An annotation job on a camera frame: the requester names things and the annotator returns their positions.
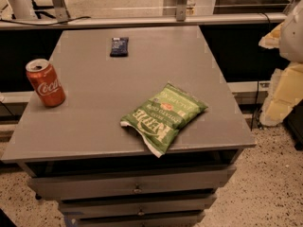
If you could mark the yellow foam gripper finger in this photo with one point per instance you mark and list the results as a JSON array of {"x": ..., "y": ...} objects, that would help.
[
  {"x": 285, "y": 92},
  {"x": 272, "y": 39}
]

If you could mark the green jalapeno chip bag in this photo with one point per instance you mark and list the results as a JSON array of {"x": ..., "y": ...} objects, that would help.
[{"x": 159, "y": 119}]

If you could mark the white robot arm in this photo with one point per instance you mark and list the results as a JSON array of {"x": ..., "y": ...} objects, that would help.
[{"x": 291, "y": 40}]

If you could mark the blue rxbar blueberry bar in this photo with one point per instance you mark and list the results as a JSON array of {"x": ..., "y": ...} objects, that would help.
[{"x": 119, "y": 47}]

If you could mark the grey drawer cabinet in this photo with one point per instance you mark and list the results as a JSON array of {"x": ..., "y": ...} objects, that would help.
[{"x": 102, "y": 174}]

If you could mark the grey metal railing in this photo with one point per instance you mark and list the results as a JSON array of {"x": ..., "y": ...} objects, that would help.
[{"x": 111, "y": 13}]

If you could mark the red Coca-Cola can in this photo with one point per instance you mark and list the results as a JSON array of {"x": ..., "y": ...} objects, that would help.
[{"x": 43, "y": 78}]

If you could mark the white pipe top left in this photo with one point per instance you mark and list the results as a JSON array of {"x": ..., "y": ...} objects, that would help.
[{"x": 22, "y": 9}]

